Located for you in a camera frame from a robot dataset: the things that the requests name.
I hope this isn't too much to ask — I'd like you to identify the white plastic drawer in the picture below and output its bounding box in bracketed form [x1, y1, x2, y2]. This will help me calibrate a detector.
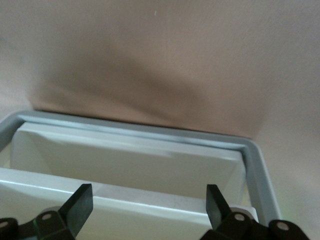
[0, 167, 258, 240]
[9, 121, 247, 201]

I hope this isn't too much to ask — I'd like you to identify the brown table mat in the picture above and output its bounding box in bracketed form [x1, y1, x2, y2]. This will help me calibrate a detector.
[0, 0, 320, 240]

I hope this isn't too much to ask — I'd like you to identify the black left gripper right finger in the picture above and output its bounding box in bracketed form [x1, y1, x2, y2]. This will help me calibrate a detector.
[201, 184, 311, 240]

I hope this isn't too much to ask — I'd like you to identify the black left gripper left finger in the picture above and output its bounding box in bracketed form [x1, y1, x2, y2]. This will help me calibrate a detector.
[0, 184, 94, 240]

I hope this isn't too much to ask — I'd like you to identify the white drawer cabinet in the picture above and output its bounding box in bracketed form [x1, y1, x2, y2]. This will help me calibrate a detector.
[0, 109, 283, 240]

